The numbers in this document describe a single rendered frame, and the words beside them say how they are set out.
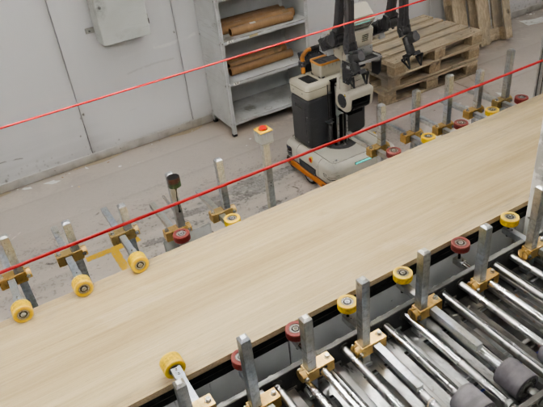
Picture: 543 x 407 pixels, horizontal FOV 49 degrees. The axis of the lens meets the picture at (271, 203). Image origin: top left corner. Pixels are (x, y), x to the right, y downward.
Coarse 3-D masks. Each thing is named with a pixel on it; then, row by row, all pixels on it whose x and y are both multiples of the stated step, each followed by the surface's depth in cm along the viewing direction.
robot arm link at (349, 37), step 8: (344, 0) 355; (352, 0) 353; (344, 8) 358; (352, 8) 356; (344, 16) 361; (352, 16) 359; (352, 24) 362; (344, 32) 367; (352, 32) 364; (344, 40) 369; (352, 40) 367; (352, 48) 370
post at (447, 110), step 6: (450, 78) 339; (444, 84) 344; (450, 84) 342; (444, 90) 346; (450, 90) 344; (444, 96) 348; (444, 102) 350; (450, 102) 348; (444, 108) 352; (450, 108) 351; (444, 114) 353; (450, 114) 353; (444, 120) 355; (450, 120) 356
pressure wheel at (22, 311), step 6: (18, 300) 238; (24, 300) 239; (12, 306) 237; (18, 306) 236; (24, 306) 236; (30, 306) 238; (12, 312) 236; (18, 312) 235; (24, 312) 237; (30, 312) 238; (18, 318) 237; (24, 318) 238; (30, 318) 239
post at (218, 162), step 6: (216, 162) 282; (222, 162) 284; (216, 168) 285; (222, 168) 285; (216, 174) 289; (222, 174) 287; (222, 180) 288; (222, 192) 292; (222, 198) 293; (228, 198) 295; (222, 204) 297; (228, 204) 297
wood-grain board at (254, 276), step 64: (512, 128) 329; (320, 192) 296; (384, 192) 290; (448, 192) 285; (512, 192) 280; (192, 256) 264; (256, 256) 259; (320, 256) 255; (384, 256) 251; (64, 320) 238; (128, 320) 234; (192, 320) 231; (256, 320) 227; (0, 384) 213; (64, 384) 210; (128, 384) 208
